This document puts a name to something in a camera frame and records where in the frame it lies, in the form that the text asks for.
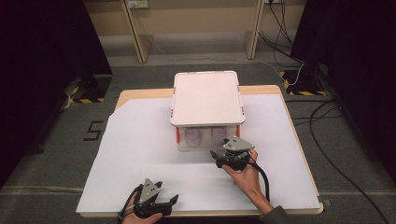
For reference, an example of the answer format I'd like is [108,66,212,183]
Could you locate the thick black floor cable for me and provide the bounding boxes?
[308,98,390,224]

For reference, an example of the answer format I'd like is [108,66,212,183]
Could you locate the black curtain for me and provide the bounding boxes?
[290,0,396,185]
[0,0,113,189]

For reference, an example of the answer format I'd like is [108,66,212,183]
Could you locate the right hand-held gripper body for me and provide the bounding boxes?
[214,134,256,172]

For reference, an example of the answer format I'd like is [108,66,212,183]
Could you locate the beige desk leg panel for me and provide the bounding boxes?
[242,0,266,61]
[120,0,155,64]

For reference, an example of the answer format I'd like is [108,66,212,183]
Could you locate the white table sheet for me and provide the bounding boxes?
[75,93,322,214]

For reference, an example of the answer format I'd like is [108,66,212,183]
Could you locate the white storage box with lid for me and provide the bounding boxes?
[169,70,247,153]

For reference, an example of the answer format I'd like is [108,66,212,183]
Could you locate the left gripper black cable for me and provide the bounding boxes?
[117,184,144,224]

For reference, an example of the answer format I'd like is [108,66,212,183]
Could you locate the thin black floor cables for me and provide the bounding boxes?
[285,98,344,127]

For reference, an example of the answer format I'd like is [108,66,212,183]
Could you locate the white wall power outlet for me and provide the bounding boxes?
[126,0,150,9]

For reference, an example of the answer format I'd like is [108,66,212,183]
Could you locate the black stand base striped tape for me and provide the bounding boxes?
[278,68,329,97]
[63,74,114,105]

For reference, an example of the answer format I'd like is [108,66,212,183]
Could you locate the white floor cable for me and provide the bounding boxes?
[133,6,305,87]

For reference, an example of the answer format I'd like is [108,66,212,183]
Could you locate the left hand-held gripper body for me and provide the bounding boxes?
[133,177,173,219]

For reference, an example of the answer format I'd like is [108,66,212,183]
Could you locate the person's right hand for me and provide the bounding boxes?
[221,148,266,207]

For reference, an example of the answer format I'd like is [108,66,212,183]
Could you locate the person's left hand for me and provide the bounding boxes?
[120,191,163,224]

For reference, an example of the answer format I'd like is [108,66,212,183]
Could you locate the wooden table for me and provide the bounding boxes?
[78,84,325,218]

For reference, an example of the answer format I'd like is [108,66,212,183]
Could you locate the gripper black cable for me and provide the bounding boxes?
[117,184,144,224]
[247,157,271,203]

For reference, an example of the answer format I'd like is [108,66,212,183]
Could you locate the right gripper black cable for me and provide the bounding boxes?
[247,157,271,203]

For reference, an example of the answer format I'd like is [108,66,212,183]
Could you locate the black hanging cable bundle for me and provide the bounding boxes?
[258,0,305,67]

